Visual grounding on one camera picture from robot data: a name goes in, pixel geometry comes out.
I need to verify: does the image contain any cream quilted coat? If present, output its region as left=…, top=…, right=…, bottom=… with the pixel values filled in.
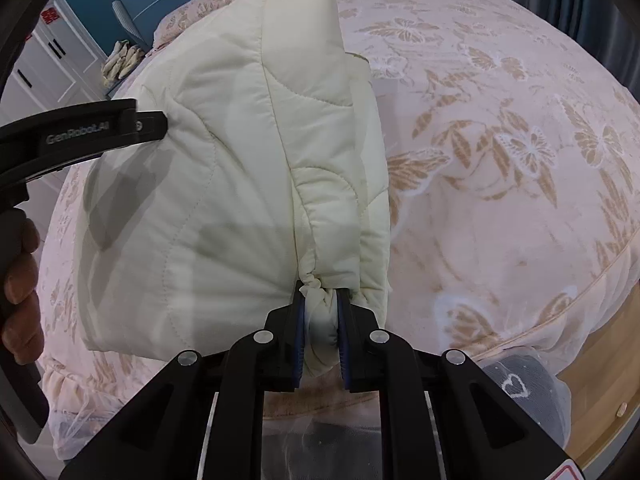
left=76, top=0, right=390, bottom=376

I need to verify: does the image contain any person's left hand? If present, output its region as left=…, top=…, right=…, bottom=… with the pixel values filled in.
left=1, top=218, right=44, bottom=365

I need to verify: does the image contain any white wardrobe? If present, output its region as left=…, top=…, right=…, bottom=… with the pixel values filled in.
left=1, top=0, right=106, bottom=125

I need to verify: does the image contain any grey slipper with heart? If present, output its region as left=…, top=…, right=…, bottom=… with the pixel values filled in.
left=480, top=348, right=572, bottom=448

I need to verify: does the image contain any white plush toy on nightstand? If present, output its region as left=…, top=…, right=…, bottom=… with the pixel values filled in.
left=101, top=40, right=145, bottom=88

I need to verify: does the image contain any pink floral bedspread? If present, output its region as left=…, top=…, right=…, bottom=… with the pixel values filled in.
left=37, top=0, right=640, bottom=461

